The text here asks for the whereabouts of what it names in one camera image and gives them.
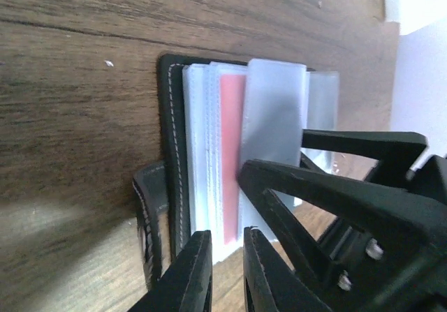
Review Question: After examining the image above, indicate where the black leather card holder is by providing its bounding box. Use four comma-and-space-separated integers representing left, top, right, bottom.
132, 54, 339, 288

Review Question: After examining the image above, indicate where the red credit card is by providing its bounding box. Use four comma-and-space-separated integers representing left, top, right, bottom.
220, 74, 246, 244

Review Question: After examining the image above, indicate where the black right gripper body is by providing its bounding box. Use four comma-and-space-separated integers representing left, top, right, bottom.
318, 155, 446, 311

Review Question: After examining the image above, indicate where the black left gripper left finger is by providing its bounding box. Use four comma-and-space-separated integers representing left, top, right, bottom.
130, 230, 212, 312

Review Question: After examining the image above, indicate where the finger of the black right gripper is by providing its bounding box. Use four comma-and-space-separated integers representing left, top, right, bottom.
237, 158, 434, 285
302, 129, 427, 183

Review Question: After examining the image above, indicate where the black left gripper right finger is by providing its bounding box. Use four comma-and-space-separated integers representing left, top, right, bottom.
243, 228, 331, 312

